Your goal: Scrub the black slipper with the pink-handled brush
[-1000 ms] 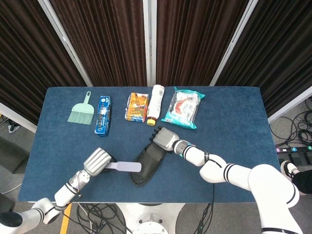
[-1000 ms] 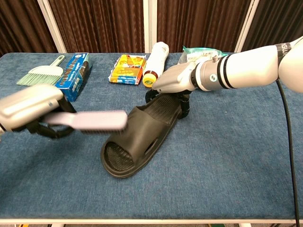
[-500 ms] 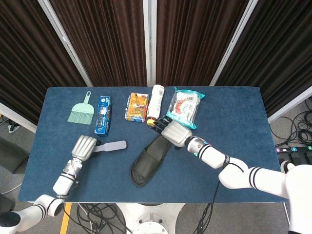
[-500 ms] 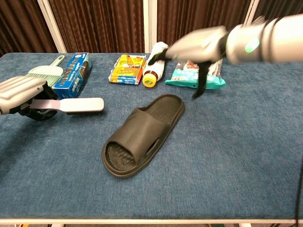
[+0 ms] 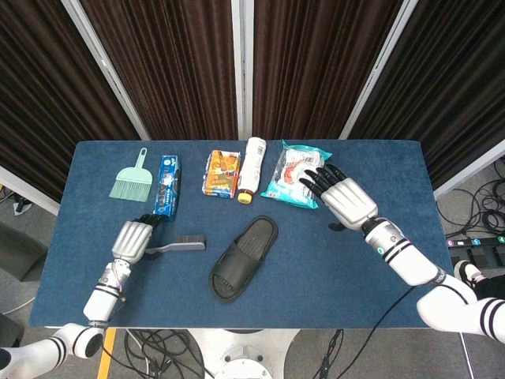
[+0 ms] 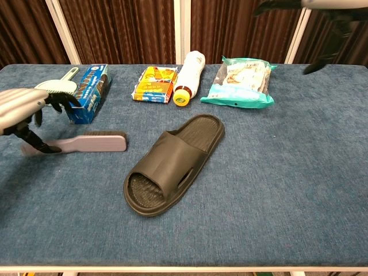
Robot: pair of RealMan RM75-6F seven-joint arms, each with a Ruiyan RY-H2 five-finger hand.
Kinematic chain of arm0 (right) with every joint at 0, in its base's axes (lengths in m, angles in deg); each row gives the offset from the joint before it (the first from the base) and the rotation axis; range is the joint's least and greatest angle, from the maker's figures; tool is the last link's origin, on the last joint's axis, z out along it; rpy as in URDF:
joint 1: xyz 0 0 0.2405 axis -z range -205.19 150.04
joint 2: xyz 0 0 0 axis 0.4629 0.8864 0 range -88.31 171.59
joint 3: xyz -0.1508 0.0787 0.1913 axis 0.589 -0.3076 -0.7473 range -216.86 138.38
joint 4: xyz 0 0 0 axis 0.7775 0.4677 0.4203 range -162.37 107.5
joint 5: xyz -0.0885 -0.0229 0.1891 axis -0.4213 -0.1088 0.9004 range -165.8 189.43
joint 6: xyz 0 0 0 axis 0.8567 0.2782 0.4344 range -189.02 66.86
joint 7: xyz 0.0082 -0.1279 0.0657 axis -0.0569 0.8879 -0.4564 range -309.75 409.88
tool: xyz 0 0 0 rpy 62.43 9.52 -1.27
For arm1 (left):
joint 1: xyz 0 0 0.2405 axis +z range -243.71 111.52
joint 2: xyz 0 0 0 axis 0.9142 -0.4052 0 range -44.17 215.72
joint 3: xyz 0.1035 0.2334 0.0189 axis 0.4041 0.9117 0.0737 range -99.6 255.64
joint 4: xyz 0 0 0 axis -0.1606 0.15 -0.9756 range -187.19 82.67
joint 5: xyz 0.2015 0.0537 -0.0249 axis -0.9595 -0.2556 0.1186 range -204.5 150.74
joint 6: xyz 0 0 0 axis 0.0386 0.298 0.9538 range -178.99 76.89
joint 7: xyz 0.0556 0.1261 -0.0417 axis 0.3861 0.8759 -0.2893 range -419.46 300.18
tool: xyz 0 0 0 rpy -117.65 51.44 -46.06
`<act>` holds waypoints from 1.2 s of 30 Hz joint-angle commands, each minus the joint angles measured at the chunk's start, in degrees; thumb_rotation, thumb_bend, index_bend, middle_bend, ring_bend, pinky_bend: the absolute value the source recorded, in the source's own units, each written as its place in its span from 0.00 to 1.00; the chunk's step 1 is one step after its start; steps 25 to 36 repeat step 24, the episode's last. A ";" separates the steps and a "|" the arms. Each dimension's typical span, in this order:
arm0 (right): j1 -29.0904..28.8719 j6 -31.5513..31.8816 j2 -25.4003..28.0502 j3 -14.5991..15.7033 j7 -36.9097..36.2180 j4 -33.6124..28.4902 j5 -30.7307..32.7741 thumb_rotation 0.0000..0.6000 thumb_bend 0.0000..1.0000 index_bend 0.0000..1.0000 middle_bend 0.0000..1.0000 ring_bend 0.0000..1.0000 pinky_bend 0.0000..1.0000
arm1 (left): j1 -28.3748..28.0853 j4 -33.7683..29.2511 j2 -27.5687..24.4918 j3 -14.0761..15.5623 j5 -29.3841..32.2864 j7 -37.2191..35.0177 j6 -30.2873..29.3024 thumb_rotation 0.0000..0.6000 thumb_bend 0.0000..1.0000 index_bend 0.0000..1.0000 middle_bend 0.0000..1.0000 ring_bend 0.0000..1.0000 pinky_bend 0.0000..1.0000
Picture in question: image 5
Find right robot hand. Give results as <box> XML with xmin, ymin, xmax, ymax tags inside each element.
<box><xmin>298</xmin><ymin>162</ymin><xmax>380</xmax><ymax>232</ymax></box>

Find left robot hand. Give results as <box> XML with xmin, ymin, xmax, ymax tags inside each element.
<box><xmin>110</xmin><ymin>213</ymin><xmax>165</xmax><ymax>265</ymax></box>

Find grey long-handled brush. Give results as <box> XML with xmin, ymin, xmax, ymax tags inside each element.
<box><xmin>144</xmin><ymin>234</ymin><xmax>208</xmax><ymax>256</ymax></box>

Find black rubber slipper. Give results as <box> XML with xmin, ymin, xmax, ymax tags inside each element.
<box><xmin>208</xmin><ymin>214</ymin><xmax>280</xmax><ymax>303</ymax></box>

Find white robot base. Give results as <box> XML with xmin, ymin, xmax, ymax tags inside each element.
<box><xmin>184</xmin><ymin>328</ymin><xmax>305</xmax><ymax>379</ymax></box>

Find mint green hand broom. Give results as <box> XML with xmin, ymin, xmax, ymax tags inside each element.
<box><xmin>108</xmin><ymin>147</ymin><xmax>153</xmax><ymax>204</ymax></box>

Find teal clear snack bag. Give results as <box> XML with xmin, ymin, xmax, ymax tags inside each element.
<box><xmin>260</xmin><ymin>139</ymin><xmax>334</xmax><ymax>211</ymax></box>

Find blue toothpaste box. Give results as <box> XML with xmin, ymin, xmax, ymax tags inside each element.
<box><xmin>152</xmin><ymin>154</ymin><xmax>183</xmax><ymax>222</ymax></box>

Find blue fabric table cover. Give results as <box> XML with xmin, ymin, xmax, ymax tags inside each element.
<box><xmin>28</xmin><ymin>139</ymin><xmax>468</xmax><ymax>330</ymax></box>

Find white bottle yellow cap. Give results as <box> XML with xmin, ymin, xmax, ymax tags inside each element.
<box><xmin>236</xmin><ymin>136</ymin><xmax>267</xmax><ymax>205</ymax></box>

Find dark grey floor object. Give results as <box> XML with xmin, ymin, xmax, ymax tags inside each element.
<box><xmin>0</xmin><ymin>223</ymin><xmax>49</xmax><ymax>283</ymax></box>

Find orange yellow snack pack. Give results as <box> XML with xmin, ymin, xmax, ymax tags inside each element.
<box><xmin>200</xmin><ymin>149</ymin><xmax>243</xmax><ymax>200</ymax></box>

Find brown curtain partition panel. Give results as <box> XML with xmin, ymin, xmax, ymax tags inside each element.
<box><xmin>240</xmin><ymin>0</ymin><xmax>419</xmax><ymax>141</ymax></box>
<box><xmin>341</xmin><ymin>0</ymin><xmax>505</xmax><ymax>201</ymax></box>
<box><xmin>0</xmin><ymin>0</ymin><xmax>151</xmax><ymax>216</ymax></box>
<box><xmin>61</xmin><ymin>0</ymin><xmax>248</xmax><ymax>141</ymax></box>

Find black foot pedal box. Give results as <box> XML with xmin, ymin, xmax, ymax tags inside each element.
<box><xmin>449</xmin><ymin>244</ymin><xmax>505</xmax><ymax>270</ymax></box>

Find black white sneaker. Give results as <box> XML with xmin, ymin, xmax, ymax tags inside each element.
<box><xmin>453</xmin><ymin>260</ymin><xmax>490</xmax><ymax>295</ymax></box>

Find person leg black trousers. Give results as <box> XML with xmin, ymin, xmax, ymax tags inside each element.
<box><xmin>472</xmin><ymin>273</ymin><xmax>505</xmax><ymax>303</ymax></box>

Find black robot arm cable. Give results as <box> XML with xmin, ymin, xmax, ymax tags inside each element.
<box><xmin>315</xmin><ymin>282</ymin><xmax>421</xmax><ymax>379</ymax></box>

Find black cable tangle under table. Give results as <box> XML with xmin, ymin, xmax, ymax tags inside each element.
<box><xmin>123</xmin><ymin>328</ymin><xmax>208</xmax><ymax>379</ymax></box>

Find black floor cable tangle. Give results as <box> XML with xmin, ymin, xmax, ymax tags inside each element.
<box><xmin>436</xmin><ymin>157</ymin><xmax>505</xmax><ymax>238</ymax></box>

